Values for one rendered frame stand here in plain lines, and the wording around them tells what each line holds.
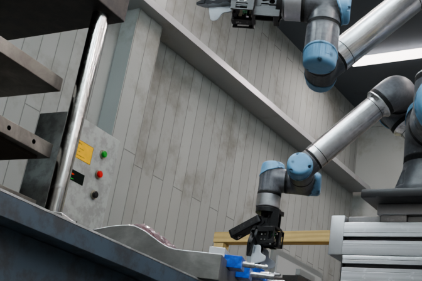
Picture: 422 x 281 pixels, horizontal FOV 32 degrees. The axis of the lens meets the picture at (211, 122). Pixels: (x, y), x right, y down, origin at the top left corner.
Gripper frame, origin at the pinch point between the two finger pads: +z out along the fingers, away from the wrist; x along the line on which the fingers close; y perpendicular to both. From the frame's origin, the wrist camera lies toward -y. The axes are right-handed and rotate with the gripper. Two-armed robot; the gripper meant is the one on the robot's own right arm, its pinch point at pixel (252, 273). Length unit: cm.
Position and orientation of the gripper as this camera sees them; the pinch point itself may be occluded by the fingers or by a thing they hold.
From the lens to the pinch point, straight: 226.2
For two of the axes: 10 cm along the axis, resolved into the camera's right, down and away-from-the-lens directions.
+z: -1.5, 9.2, -3.7
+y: 8.6, -0.6, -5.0
